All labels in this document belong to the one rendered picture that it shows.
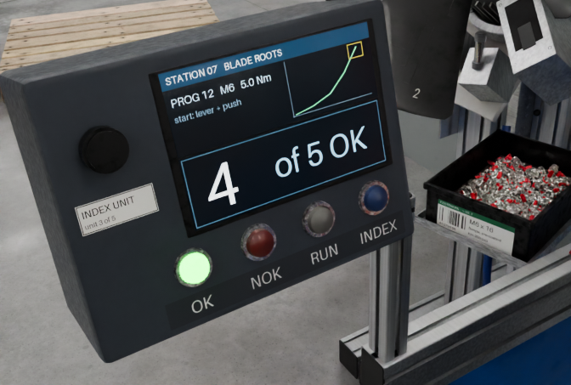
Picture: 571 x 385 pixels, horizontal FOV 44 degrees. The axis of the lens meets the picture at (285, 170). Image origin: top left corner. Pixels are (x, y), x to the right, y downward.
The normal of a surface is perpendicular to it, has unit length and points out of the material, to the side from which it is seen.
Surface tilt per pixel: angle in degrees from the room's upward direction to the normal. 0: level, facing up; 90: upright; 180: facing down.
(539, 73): 121
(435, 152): 90
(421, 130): 90
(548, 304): 90
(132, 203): 75
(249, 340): 0
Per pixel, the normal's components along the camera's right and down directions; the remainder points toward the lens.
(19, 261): -0.05, -0.87
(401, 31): -0.19, -0.07
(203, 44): 0.37, -0.20
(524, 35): -0.69, -0.33
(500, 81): 0.64, 0.14
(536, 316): 0.51, 0.40
